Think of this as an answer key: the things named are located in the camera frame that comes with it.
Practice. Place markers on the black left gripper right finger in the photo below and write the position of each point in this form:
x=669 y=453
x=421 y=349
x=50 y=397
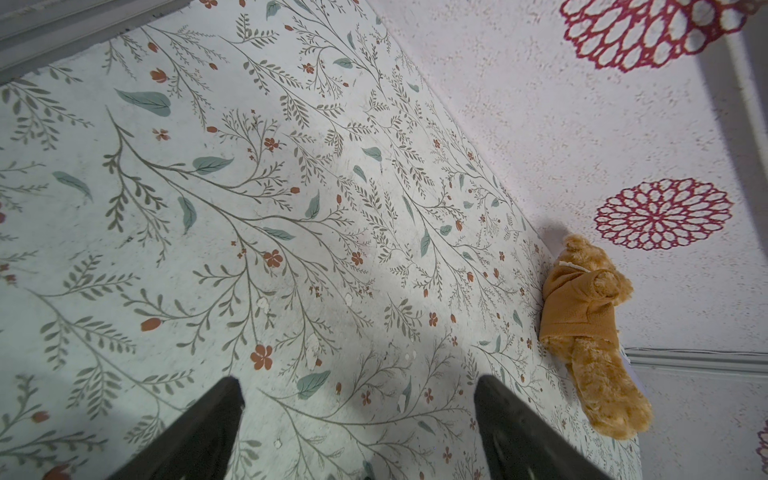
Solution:
x=518 y=444

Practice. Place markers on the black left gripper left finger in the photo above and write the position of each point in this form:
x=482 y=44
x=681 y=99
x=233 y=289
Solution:
x=198 y=445

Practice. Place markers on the purple rectangular case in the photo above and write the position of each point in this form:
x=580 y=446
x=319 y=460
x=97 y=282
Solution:
x=631 y=372

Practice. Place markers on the brown teddy bear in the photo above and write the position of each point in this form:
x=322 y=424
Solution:
x=578 y=327

